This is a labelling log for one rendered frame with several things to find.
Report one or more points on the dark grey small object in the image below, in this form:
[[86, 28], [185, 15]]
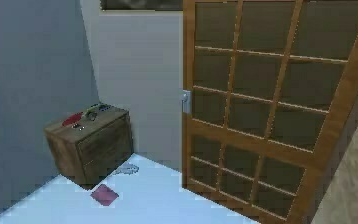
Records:
[[91, 115]]

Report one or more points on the dark framed wall picture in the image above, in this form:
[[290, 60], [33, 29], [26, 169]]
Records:
[[142, 4]]

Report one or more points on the purple square cloth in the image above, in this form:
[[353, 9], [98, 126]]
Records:
[[104, 194]]

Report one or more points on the dark blue green small object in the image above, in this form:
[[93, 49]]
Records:
[[101, 107]]

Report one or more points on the brown wooden drawer chest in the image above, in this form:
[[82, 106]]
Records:
[[97, 150]]

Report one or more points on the grey crumpled cloth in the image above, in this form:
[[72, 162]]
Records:
[[126, 169]]

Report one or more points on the red flat object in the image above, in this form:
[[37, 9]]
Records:
[[72, 118]]

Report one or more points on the brown wooden lattice door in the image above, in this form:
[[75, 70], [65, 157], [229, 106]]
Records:
[[253, 140]]

